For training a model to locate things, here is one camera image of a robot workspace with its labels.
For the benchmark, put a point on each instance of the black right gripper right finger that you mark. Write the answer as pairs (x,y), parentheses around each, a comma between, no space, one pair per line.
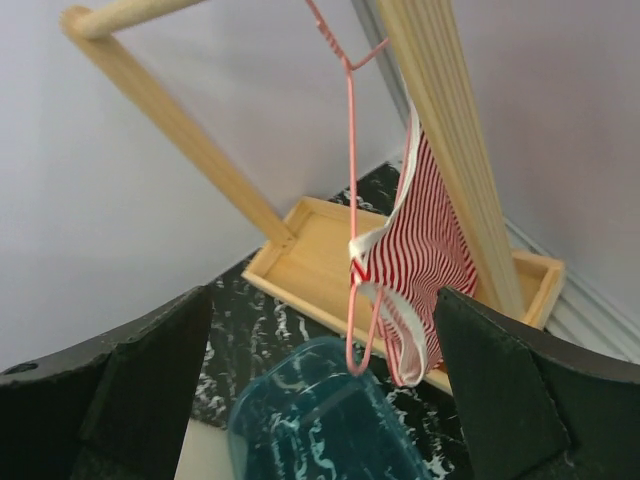
(533,406)

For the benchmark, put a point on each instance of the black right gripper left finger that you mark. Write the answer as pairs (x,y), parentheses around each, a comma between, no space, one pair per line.
(115,406)

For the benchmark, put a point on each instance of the red white striped tank top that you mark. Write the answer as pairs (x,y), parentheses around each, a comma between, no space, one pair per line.
(402,265)

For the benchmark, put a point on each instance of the pink wire hanger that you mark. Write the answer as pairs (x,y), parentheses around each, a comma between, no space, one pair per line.
(351,150)

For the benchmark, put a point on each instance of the wooden clothes rack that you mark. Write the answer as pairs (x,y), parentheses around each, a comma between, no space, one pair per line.
(305,261)

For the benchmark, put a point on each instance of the teal transparent plastic bin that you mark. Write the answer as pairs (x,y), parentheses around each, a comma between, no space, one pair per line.
(308,417)

